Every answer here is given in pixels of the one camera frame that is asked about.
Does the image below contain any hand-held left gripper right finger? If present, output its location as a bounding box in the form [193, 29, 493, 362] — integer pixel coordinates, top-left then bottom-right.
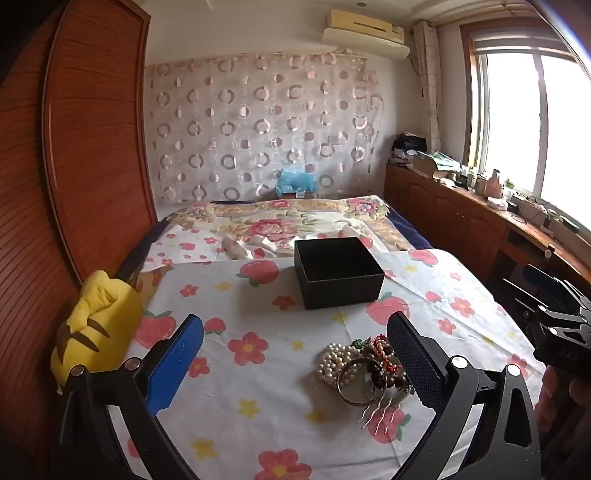
[387, 311, 542, 480]

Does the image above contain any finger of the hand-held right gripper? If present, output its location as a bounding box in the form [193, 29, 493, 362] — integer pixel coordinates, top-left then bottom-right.
[524, 264, 583, 301]
[502, 278, 561, 320]

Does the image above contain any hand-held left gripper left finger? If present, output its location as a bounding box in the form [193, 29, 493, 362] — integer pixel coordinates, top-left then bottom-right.
[48, 314, 205, 480]

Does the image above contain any dark brown bead bracelet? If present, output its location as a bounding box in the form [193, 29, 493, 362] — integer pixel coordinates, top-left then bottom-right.
[362, 355, 411, 394]

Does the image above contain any red bead bracelet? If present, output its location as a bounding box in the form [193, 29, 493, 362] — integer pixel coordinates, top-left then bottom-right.
[369, 335, 404, 374]

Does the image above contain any metal hair comb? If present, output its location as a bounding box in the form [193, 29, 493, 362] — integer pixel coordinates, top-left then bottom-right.
[360, 385, 414, 435]

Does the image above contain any pale green bangle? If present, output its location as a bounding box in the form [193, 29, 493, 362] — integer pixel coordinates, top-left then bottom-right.
[336, 359, 377, 408]

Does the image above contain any white pearl bracelet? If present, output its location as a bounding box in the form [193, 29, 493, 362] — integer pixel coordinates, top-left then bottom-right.
[318, 342, 365, 386]

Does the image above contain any black square box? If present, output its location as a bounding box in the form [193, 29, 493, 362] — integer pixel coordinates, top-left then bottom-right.
[294, 237, 385, 310]

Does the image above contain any person's right hand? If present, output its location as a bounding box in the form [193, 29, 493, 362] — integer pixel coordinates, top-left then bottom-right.
[536, 367, 591, 432]

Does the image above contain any white box on cabinet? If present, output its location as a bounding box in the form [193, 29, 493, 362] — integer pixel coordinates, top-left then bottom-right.
[508, 194, 561, 227]

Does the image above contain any yellow plush toy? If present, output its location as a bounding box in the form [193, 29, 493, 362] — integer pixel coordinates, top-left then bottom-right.
[50, 270, 145, 395]

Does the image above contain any strawberry flower print sheet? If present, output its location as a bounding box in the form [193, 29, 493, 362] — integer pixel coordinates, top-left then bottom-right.
[120, 226, 548, 480]

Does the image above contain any brown wooden cabinet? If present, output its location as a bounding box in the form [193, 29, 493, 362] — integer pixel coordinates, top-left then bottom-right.
[384, 164, 591, 305]

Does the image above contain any dark blue bed sheet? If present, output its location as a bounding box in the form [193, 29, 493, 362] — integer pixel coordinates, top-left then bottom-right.
[390, 207, 433, 251]

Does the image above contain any pile of books and papers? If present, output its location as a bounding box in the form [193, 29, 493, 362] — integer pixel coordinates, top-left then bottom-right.
[392, 133, 463, 185]

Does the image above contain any floral blanket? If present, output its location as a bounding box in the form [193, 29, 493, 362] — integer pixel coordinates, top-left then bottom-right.
[157, 196, 407, 260]

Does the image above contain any blue fluffy item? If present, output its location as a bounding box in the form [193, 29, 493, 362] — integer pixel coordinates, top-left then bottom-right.
[276, 170, 317, 195]

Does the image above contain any tied checked curtain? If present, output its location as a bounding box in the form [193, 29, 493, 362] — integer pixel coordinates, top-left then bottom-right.
[413, 21, 443, 153]

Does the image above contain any white air conditioner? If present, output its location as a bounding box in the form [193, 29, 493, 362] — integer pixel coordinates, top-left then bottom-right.
[322, 9, 411, 60]

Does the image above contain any window with wooden frame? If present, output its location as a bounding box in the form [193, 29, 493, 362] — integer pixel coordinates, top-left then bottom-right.
[459, 18, 591, 222]

